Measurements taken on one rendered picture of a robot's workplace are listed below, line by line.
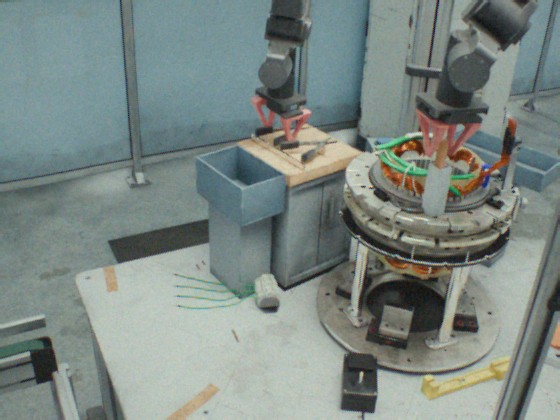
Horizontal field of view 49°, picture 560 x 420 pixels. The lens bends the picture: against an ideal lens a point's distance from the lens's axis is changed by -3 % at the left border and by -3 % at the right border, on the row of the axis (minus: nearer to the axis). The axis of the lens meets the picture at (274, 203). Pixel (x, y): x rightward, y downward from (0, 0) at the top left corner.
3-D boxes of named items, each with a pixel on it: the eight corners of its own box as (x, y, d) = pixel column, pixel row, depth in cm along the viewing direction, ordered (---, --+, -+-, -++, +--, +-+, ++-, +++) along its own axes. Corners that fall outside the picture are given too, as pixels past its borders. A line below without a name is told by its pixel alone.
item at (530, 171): (533, 265, 150) (564, 159, 136) (514, 284, 144) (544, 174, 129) (446, 226, 165) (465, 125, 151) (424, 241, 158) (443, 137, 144)
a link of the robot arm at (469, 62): (530, 19, 91) (485, -17, 90) (542, 42, 81) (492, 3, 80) (476, 79, 97) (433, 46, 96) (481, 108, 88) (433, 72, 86)
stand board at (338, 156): (289, 187, 126) (290, 176, 124) (235, 152, 138) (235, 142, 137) (362, 163, 136) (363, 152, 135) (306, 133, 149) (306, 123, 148)
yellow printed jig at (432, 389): (430, 403, 112) (433, 389, 110) (420, 389, 114) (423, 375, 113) (528, 373, 119) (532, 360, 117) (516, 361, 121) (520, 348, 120)
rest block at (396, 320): (382, 320, 125) (385, 299, 123) (410, 326, 124) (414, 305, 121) (378, 333, 122) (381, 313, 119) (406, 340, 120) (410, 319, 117)
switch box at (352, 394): (340, 410, 110) (343, 387, 107) (341, 371, 118) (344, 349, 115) (374, 413, 109) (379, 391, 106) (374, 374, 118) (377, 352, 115)
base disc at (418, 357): (390, 400, 111) (391, 396, 110) (283, 282, 140) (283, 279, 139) (539, 332, 127) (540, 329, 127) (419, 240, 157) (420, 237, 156)
